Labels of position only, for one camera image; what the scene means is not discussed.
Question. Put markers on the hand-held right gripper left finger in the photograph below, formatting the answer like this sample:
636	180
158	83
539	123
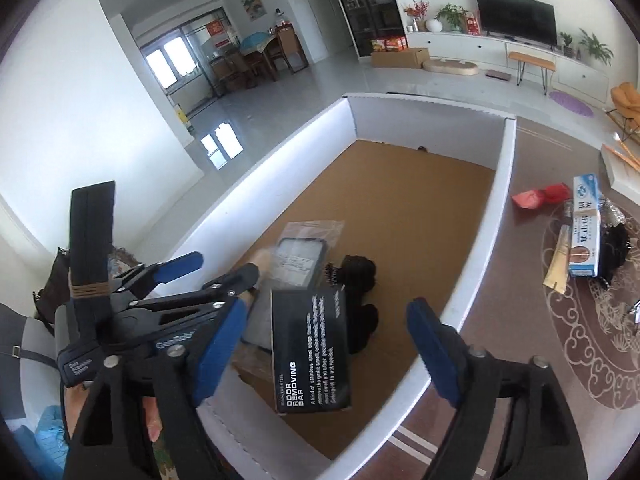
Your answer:
220	350

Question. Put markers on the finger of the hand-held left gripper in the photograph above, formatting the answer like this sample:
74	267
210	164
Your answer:
175	266
220	287

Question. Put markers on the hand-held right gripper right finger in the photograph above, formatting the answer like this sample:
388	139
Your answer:
435	355

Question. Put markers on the phone case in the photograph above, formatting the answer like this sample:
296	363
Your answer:
300	260

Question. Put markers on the black printed box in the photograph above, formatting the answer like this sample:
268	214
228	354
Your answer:
310	360

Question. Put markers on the black studded hair accessory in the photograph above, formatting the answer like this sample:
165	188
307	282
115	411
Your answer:
357	270

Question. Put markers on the beige sticks packet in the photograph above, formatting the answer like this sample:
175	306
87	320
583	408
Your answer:
559	260

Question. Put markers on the white cardboard box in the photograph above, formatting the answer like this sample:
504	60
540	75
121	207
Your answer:
500	185

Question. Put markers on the red packet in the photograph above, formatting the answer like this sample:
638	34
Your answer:
537	196

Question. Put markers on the blue white toothpaste box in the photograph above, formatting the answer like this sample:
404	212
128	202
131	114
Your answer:
585	220

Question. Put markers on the rhinestone hair claw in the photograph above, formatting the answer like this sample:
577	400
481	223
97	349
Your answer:
614	212

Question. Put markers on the person's left hand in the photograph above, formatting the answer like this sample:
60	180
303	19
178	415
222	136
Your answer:
73	405

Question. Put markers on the brown bag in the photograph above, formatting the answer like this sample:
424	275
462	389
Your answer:
52	285

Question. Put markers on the wooden dining table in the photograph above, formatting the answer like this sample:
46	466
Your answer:
255	52

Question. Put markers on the wooden dining chair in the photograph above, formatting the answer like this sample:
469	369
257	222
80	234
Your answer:
289	52

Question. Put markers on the white flat box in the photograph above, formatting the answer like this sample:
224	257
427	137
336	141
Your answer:
622	167

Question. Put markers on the purple round mat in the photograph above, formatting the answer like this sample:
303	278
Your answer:
570	104

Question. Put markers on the dark bathroom scale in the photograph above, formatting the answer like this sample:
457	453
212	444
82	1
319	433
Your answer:
498	76

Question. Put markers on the beige oval cushion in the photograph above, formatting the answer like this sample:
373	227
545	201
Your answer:
450	67

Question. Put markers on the brown cardboard carton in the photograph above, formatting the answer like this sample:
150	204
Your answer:
400	58

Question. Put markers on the orange snack boxes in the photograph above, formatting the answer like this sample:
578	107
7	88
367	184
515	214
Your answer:
389	43

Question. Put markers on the white television cabinet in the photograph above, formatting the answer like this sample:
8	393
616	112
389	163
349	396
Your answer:
450	47

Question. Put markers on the wooden bench with metal legs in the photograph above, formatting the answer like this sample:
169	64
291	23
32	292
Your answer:
531	59

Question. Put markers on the orange rocking chair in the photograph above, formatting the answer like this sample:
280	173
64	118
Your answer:
625	102

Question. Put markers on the black display cabinet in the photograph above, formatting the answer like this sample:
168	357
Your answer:
365	5

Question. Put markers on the white round vase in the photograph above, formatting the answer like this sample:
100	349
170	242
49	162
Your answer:
433	25

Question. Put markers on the red gift box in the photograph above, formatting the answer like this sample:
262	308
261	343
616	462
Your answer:
473	25

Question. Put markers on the small potted plant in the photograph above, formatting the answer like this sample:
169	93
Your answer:
566	45

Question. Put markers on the red flowers in vase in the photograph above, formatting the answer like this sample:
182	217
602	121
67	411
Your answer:
415	12

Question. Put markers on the bushy green potted plant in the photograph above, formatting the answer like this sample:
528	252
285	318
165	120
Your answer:
451	17

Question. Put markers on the large leafy potted plant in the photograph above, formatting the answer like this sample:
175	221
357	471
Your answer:
595	47

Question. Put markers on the black television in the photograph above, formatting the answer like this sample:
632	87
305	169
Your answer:
515	17

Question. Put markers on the framed wall painting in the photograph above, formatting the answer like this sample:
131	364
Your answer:
251	2

